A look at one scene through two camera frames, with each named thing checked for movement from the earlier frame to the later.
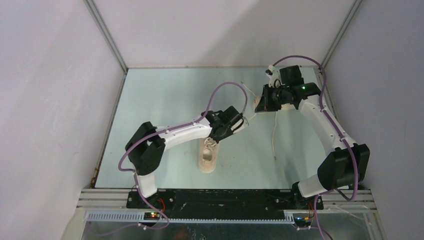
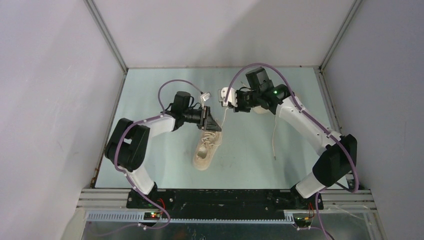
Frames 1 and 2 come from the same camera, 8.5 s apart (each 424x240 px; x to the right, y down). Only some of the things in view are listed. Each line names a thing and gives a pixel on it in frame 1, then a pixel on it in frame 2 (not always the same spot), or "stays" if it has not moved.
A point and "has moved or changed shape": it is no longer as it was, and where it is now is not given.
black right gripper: (265, 104) → (239, 108)
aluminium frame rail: (110, 205) stays
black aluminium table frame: (198, 204) stays
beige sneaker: (208, 154) has moved or changed shape
